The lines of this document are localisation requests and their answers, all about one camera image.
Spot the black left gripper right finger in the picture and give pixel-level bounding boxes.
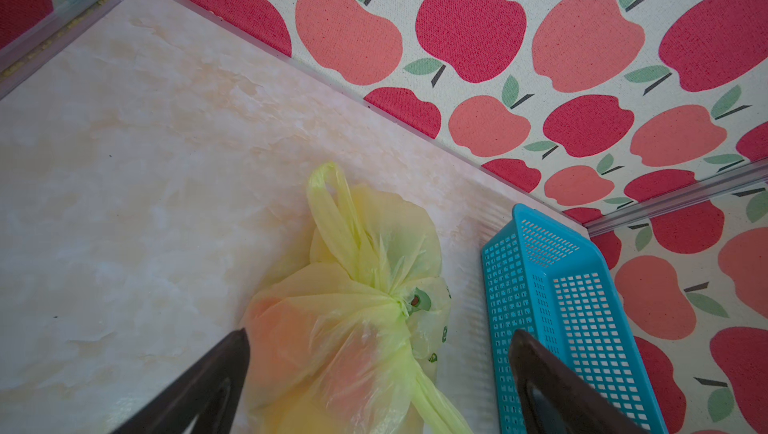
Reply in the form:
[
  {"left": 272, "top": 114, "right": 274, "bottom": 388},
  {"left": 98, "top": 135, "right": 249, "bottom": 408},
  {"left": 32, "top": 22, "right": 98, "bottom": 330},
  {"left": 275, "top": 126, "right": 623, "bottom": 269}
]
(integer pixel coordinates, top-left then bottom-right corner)
[{"left": 509, "top": 329, "right": 643, "bottom": 433}]

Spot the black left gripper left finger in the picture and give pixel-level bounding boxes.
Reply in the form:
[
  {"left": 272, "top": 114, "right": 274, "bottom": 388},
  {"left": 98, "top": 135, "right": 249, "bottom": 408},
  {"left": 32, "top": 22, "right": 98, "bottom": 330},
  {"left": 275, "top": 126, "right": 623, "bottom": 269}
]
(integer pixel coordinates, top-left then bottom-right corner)
[{"left": 114, "top": 329, "right": 250, "bottom": 433}]

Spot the yellow plastic bag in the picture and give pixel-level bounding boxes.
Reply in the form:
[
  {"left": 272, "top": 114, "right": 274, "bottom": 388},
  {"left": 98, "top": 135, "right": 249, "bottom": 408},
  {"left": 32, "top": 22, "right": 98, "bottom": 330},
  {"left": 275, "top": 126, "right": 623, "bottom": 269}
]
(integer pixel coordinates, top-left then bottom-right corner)
[{"left": 241, "top": 163, "right": 469, "bottom": 433}]

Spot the teal plastic basket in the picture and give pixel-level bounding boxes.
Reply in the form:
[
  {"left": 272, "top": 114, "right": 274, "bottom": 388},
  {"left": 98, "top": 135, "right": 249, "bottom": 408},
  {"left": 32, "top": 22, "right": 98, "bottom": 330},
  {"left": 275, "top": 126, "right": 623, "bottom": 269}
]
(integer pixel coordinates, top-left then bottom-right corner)
[{"left": 482, "top": 204, "right": 667, "bottom": 433}]

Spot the right aluminium corner post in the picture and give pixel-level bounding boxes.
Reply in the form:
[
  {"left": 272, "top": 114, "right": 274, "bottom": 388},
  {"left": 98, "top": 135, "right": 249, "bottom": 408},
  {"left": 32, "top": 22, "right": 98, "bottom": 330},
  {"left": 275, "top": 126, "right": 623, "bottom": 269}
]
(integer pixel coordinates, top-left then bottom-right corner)
[{"left": 584, "top": 159, "right": 768, "bottom": 236}]

